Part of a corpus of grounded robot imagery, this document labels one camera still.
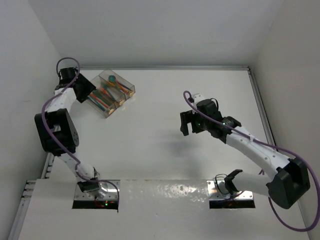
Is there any teal plastic fork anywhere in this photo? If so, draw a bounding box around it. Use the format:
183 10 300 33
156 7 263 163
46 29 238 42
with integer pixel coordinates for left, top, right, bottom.
101 84 118 102

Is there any teal plastic spoon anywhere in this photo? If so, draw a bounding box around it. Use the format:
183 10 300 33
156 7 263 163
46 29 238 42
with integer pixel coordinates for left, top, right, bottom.
108 75 119 87

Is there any yellow plastic spoon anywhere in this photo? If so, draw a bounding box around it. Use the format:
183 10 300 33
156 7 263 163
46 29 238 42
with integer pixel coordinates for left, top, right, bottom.
113 82 131 94

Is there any dark blue plastic spoon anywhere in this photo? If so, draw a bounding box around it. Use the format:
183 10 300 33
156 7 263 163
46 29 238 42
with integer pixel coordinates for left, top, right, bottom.
117 82 131 91

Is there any orange plastic spoon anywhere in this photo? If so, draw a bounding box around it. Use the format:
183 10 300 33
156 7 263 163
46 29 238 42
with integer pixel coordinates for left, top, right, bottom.
116 81 131 93

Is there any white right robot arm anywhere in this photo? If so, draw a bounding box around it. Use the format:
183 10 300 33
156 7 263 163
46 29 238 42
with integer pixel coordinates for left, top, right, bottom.
180 91 311 209

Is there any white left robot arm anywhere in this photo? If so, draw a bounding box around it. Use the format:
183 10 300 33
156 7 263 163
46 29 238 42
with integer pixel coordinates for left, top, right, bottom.
34 73 101 195

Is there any clear outer container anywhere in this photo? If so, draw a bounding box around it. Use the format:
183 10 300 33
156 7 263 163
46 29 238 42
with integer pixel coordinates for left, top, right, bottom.
86 91 117 119

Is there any clear spoon container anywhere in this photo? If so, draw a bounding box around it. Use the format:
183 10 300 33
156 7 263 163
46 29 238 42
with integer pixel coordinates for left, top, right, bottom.
98 69 136 100

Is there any clear middle container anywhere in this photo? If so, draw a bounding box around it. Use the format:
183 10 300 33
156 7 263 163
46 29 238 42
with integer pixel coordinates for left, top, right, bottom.
90 76 126 112

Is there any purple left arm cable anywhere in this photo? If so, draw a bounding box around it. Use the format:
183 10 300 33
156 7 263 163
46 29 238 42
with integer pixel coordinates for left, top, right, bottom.
41 57 121 209

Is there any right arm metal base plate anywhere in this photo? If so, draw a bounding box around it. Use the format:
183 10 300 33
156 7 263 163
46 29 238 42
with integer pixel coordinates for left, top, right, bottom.
206 179 254 202

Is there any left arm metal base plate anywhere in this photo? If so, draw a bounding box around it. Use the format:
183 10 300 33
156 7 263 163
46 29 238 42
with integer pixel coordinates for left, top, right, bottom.
73 180 120 201

